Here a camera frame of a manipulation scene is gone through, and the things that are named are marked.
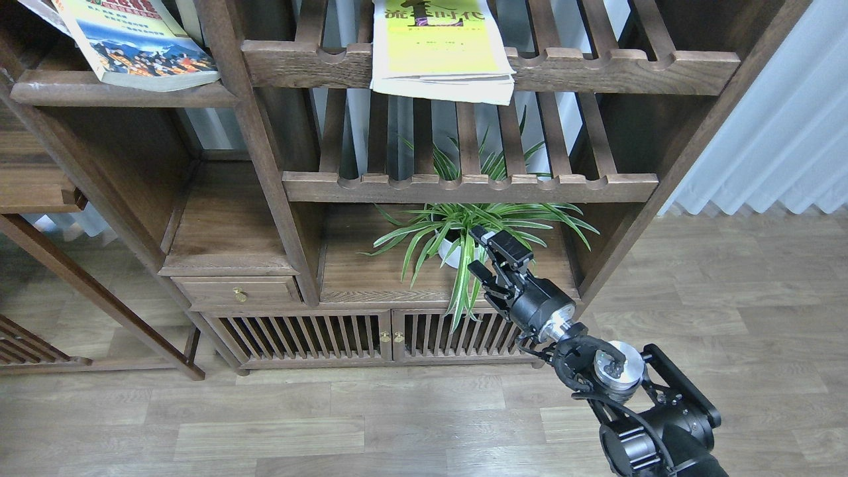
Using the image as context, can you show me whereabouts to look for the blue landscape cover book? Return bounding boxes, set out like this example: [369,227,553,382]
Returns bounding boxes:
[54,1,220,91]

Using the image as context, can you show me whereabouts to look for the green spider plant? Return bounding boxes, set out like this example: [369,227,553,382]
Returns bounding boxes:
[361,106,601,332]

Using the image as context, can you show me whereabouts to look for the white plant pot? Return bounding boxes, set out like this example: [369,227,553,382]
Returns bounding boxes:
[437,237,476,269]

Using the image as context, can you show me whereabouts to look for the maroon book white characters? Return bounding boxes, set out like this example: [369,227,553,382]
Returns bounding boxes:
[19,0,72,37]

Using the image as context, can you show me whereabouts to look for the white upright book spine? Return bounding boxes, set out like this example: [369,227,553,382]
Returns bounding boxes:
[175,0,206,46]

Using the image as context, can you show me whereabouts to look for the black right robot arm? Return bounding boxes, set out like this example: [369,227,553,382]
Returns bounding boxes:
[468,226,726,476]

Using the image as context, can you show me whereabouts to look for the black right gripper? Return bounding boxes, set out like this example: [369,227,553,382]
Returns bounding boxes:
[468,226,576,343]

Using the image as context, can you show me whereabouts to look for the white pleated curtain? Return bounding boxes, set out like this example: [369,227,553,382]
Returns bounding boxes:
[658,0,848,217]

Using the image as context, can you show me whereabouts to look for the yellow cover book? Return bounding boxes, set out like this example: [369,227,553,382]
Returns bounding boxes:
[370,1,515,105]

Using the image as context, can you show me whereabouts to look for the dark wooden bookshelf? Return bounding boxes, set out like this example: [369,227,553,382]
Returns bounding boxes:
[2,1,810,374]

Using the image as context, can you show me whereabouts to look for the brass drawer knob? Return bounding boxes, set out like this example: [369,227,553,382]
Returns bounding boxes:
[233,287,248,303]

